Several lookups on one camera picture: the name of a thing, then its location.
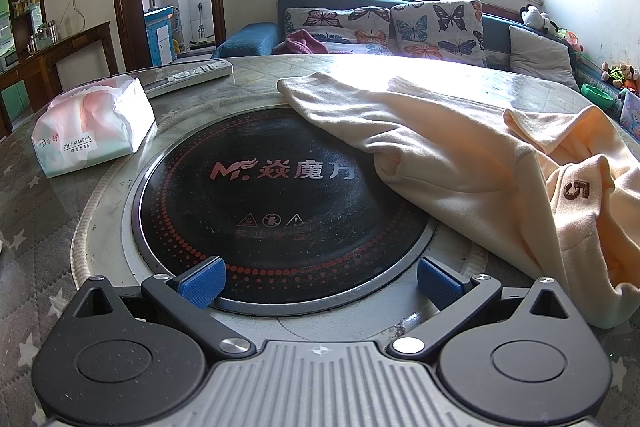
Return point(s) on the grey remote control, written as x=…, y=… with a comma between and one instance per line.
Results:
x=195, y=74

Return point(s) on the grey pillow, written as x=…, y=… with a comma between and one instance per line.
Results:
x=540, y=57

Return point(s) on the blue corner sofa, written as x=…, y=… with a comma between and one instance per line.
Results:
x=250, y=37

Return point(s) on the long butterfly print pillow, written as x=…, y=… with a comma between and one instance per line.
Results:
x=325, y=18

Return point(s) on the large butterfly print pillow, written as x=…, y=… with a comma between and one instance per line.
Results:
x=435, y=32

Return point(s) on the steel pot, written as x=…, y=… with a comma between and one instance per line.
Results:
x=33, y=44

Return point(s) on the steel canister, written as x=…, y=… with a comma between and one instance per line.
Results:
x=48, y=32

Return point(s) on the green bowl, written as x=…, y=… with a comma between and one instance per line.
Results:
x=596, y=94

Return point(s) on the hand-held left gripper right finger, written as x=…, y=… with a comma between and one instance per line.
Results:
x=437, y=284

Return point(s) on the dark wooden sideboard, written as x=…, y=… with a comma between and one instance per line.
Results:
x=75, y=42

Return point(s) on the clear plastic storage box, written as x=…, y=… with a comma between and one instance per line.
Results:
x=631, y=109

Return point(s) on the pink cloth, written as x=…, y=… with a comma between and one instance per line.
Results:
x=300, y=42

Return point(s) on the black round induction cooktop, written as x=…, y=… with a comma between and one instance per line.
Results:
x=250, y=217

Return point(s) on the panda plush toy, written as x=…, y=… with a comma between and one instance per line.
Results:
x=535, y=17

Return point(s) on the colourful plush toy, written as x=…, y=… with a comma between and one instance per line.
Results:
x=570, y=41

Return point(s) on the white tissue pack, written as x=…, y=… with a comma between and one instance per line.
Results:
x=90, y=127

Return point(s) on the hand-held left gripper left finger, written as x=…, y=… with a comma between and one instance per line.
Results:
x=202, y=284

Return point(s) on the grey star quilted table cover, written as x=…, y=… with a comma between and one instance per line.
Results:
x=30, y=227

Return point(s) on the green yellow plush toy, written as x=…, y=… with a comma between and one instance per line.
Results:
x=612, y=74

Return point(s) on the cream yellow garment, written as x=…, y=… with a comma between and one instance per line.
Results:
x=450, y=147

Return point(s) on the small butterfly print pillow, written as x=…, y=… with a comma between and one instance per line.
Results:
x=367, y=42

